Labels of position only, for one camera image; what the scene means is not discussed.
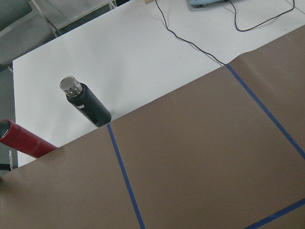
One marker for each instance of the red thermos bottle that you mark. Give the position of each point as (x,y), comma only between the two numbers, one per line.
(19,138)

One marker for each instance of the grey office chair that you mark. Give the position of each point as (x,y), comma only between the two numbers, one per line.
(23,28)

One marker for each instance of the brown paper table cover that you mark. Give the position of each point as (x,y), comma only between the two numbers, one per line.
(225,151)

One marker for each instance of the black thermos bottle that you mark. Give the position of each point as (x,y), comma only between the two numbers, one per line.
(85,101)

